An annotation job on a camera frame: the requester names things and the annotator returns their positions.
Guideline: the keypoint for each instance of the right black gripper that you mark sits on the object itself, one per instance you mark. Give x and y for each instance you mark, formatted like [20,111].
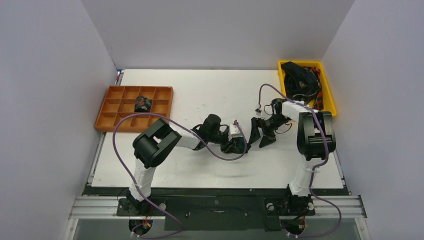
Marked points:
[267,126]

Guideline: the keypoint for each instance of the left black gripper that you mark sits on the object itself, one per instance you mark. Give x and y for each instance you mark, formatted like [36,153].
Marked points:
[227,144]

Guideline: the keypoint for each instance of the green navy striped tie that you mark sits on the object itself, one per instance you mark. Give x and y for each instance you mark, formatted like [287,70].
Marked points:
[237,146]

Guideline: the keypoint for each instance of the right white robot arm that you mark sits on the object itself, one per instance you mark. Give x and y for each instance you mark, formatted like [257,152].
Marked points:
[315,139]

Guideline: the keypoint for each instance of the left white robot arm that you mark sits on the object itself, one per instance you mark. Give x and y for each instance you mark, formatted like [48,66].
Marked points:
[155,144]

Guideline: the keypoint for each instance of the pile of dark ties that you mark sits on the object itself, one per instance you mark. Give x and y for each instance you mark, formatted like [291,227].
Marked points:
[302,83]

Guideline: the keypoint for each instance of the yellow plastic bin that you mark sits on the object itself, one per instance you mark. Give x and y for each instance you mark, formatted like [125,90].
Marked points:
[328,102]

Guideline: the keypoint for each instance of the rolled dark tie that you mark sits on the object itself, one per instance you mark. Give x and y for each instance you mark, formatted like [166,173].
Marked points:
[142,104]

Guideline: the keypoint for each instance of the orange compartment tray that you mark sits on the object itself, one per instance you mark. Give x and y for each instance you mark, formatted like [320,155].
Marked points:
[119,102]

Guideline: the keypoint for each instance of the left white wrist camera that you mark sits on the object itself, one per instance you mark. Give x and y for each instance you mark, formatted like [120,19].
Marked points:
[234,130]

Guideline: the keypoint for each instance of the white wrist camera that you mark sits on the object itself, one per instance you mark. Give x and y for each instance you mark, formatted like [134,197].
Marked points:
[263,111]
[234,130]

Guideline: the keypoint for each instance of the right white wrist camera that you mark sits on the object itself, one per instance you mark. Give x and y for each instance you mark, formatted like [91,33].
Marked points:
[263,111]

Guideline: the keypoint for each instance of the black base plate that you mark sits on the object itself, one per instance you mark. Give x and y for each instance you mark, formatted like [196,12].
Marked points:
[220,209]

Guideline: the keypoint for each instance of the aluminium rail frame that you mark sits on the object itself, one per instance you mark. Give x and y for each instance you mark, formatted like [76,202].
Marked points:
[106,208]

